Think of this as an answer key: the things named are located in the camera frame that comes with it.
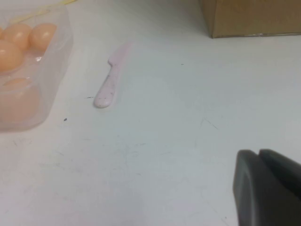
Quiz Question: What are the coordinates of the brown cardboard box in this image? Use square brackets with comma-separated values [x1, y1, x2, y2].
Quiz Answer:
[199, 0, 301, 40]

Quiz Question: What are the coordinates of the clear plastic egg box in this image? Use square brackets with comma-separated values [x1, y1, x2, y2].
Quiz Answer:
[0, 4, 74, 132]

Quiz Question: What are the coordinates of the orange plastic egg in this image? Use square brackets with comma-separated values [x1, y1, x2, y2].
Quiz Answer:
[1, 23, 32, 51]
[28, 23, 58, 51]
[0, 40, 25, 73]

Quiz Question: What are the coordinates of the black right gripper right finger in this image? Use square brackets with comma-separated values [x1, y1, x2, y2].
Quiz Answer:
[258, 148, 301, 190]

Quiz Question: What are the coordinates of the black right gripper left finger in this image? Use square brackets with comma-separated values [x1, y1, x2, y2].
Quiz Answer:
[232, 149, 301, 226]

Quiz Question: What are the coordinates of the pink plastic knife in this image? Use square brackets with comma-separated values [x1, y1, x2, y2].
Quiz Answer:
[93, 41, 133, 109]

